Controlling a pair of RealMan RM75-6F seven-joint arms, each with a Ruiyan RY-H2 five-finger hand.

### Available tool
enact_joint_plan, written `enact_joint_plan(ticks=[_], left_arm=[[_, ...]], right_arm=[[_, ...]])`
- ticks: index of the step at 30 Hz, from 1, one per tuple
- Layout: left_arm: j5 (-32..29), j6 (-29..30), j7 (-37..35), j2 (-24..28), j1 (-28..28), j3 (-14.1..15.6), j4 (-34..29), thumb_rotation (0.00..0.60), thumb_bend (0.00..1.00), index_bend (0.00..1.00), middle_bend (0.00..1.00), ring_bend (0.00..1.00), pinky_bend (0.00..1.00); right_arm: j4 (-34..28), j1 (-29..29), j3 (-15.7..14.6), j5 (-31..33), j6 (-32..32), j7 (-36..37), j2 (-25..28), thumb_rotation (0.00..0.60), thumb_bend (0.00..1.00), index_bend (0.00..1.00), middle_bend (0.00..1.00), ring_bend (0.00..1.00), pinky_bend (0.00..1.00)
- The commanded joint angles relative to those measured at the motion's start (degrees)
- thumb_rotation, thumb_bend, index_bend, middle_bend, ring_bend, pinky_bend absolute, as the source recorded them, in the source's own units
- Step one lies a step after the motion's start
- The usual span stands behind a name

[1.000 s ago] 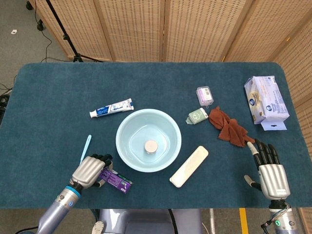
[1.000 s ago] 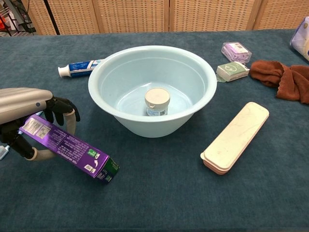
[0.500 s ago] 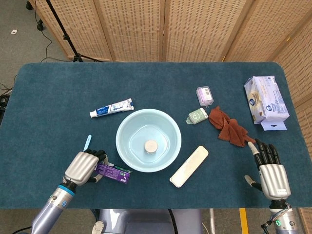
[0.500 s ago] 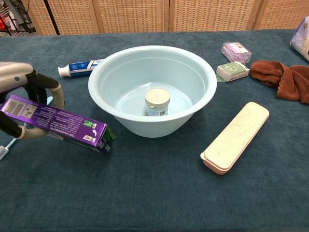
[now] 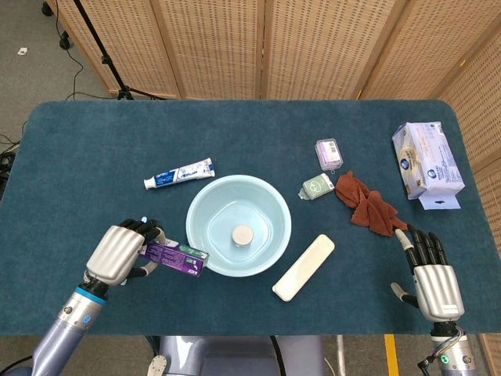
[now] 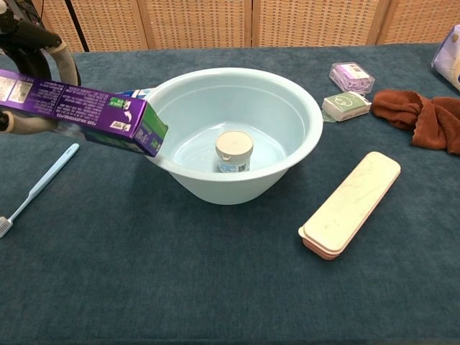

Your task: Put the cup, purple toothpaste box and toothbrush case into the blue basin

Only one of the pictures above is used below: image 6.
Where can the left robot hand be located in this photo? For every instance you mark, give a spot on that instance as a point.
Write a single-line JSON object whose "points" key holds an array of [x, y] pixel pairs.
{"points": [[28, 36]]}

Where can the purple toothpaste box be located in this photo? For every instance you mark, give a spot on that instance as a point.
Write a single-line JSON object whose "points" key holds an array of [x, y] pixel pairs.
{"points": [[72, 104]]}

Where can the white lidded small jar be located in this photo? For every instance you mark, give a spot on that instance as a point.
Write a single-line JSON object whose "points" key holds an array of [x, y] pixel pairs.
{"points": [[233, 143]]}

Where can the cream pink toothbrush case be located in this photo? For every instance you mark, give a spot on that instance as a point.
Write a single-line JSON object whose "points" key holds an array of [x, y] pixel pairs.
{"points": [[348, 205]]}

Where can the white blue toothpaste tube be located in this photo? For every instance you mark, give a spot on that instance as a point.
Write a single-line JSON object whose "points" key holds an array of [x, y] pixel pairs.
{"points": [[143, 92]]}

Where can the light blue plastic basin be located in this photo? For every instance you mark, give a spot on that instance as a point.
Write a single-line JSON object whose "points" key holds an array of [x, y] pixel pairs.
{"points": [[233, 188]]}

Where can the clear purple floss pick box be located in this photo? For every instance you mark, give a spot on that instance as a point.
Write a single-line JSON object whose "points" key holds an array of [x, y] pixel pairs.
{"points": [[350, 75]]}

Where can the brown towel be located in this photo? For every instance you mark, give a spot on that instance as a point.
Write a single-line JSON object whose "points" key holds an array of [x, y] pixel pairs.
{"points": [[431, 122]]}

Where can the black stand pole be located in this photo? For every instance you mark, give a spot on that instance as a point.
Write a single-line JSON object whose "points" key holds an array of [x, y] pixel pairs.
{"points": [[78, 30]]}

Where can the light blue toothbrush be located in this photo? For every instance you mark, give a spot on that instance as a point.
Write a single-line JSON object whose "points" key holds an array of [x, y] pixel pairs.
{"points": [[54, 170]]}

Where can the wicker folding screen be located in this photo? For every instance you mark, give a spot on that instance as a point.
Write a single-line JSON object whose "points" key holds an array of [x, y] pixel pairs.
{"points": [[197, 21]]}

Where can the teal tablecloth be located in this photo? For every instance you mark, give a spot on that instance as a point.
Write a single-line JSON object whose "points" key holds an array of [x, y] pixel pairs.
{"points": [[230, 287]]}

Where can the purple white tissue pack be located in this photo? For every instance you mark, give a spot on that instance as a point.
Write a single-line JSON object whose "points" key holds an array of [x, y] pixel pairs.
{"points": [[449, 61]]}

